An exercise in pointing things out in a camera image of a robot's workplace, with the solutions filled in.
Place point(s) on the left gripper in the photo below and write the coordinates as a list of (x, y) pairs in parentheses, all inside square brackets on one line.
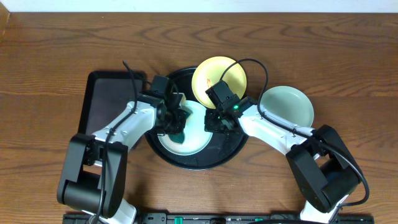
[(178, 121)]

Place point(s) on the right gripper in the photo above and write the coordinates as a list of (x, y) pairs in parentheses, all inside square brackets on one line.
[(208, 126)]

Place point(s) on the green scouring sponge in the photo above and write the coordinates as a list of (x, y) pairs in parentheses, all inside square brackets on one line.
[(177, 138)]

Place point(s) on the light blue plate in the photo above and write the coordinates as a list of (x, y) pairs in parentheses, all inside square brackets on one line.
[(196, 138), (289, 103)]

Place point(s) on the yellow plate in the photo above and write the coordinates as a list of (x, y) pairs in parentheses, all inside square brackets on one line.
[(209, 72)]

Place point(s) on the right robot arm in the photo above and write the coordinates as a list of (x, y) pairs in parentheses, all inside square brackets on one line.
[(324, 169)]

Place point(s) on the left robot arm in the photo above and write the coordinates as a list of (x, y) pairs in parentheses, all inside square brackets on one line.
[(94, 171)]

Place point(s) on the round black tray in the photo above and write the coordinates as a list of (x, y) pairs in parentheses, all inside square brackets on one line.
[(221, 148)]

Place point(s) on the black rectangular tray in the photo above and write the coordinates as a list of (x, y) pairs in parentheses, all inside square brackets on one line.
[(108, 95)]

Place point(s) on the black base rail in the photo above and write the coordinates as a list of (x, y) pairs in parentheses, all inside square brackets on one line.
[(163, 218)]

